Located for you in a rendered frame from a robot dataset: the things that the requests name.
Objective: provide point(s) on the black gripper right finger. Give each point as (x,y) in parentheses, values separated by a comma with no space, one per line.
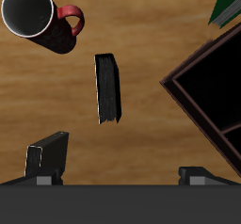
(191,172)

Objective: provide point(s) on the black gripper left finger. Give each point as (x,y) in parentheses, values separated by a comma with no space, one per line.
(47,174)

